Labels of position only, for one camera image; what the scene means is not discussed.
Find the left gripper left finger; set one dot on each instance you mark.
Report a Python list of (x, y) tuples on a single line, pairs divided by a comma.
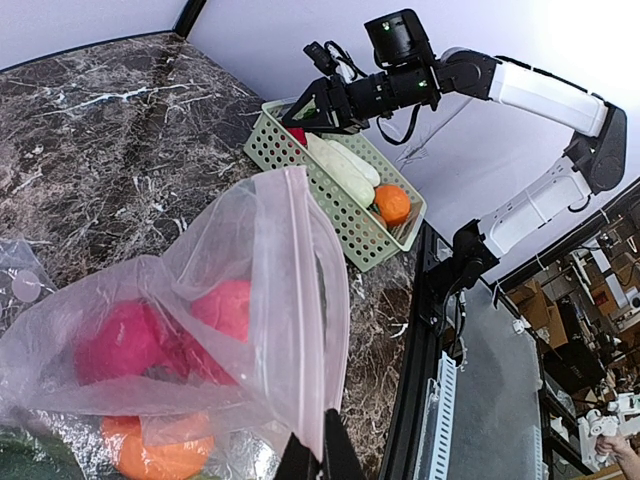
[(297, 462)]

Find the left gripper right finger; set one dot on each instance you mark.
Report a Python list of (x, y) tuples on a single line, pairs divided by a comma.
[(339, 458)]

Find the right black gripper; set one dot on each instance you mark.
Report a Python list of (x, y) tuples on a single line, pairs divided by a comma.
[(331, 96)]

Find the orange persimmon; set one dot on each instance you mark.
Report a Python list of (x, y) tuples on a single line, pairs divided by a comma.
[(123, 440)]

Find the dotted zip bag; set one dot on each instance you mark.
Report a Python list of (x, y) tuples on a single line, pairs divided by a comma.
[(267, 230)]

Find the red apple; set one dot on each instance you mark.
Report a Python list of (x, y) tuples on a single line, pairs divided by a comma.
[(128, 343), (226, 309)]

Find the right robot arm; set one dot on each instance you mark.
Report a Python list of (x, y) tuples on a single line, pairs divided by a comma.
[(411, 75)]

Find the lower clear zip bag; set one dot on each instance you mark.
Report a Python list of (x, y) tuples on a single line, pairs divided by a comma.
[(24, 281)]

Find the small red tomato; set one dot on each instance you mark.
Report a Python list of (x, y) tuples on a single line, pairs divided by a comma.
[(298, 134)]

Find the white radish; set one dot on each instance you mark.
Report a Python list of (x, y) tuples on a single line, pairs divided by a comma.
[(368, 171), (341, 169)]

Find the small orange tangerine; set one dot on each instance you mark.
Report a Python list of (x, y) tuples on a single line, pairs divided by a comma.
[(393, 204)]

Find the brown potato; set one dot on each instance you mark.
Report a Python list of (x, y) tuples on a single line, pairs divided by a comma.
[(379, 219)]

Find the pale green perforated basket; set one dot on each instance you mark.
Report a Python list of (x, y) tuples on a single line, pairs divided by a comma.
[(364, 240)]

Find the bystander hand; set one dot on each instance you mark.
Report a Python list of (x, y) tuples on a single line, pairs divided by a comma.
[(618, 446)]

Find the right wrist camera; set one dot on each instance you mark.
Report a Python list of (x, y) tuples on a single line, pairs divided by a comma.
[(330, 58)]

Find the white slotted cable duct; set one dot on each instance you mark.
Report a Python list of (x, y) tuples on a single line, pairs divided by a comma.
[(432, 458)]

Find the black front rail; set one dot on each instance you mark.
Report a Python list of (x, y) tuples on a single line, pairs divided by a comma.
[(410, 350)]

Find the right black frame post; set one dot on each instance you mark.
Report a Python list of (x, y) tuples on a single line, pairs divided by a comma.
[(188, 17)]

